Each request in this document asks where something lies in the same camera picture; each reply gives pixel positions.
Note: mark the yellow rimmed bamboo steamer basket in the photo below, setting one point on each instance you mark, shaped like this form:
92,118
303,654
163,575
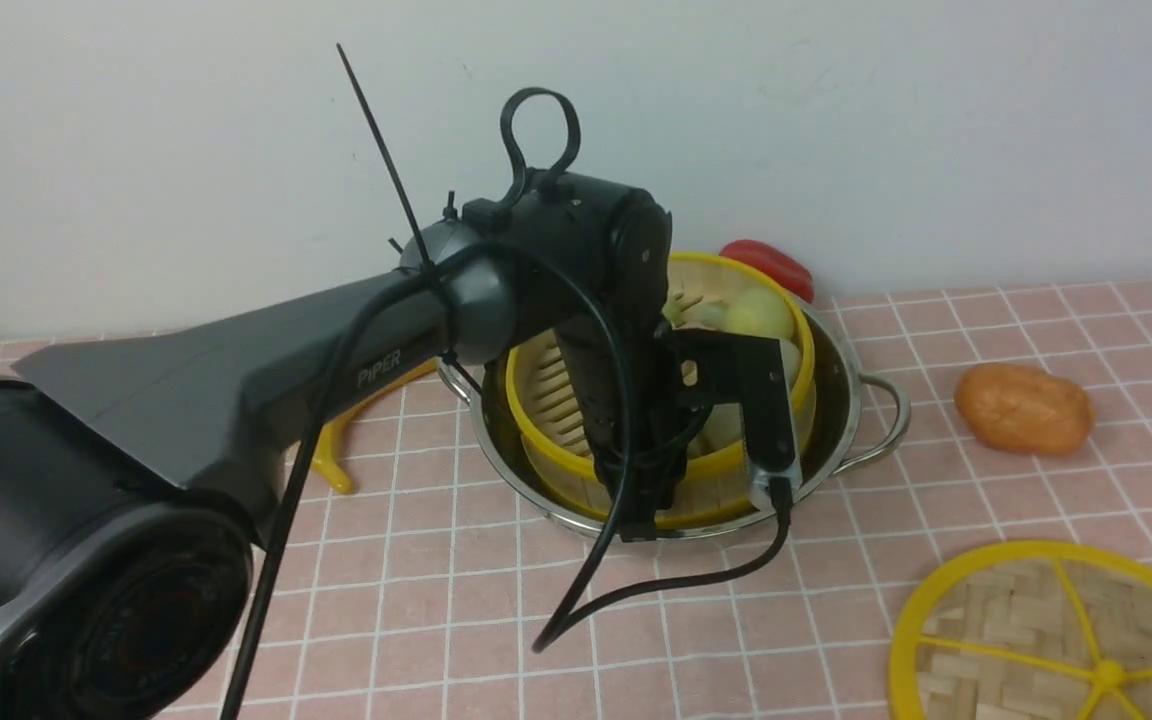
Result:
714,490

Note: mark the stainless steel pot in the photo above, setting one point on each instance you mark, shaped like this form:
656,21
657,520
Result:
861,419

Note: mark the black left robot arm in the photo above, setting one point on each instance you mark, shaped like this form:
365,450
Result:
137,476

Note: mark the pink checkered tablecloth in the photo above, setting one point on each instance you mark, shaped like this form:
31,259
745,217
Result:
418,598

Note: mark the red plastic pepper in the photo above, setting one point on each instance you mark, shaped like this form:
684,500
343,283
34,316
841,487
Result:
781,268

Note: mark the yellow plastic banana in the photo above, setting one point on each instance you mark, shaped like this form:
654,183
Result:
326,459

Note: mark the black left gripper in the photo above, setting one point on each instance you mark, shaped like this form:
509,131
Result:
637,431

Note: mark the orange bread roll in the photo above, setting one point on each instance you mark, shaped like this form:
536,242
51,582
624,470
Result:
1021,409

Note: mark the pale yellow round bun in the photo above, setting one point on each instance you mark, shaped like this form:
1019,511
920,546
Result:
760,312

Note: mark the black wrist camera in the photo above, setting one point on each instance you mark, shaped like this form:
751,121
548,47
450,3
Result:
748,373

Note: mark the yellow rimmed bamboo steamer lid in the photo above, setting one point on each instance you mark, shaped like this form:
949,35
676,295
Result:
1026,630

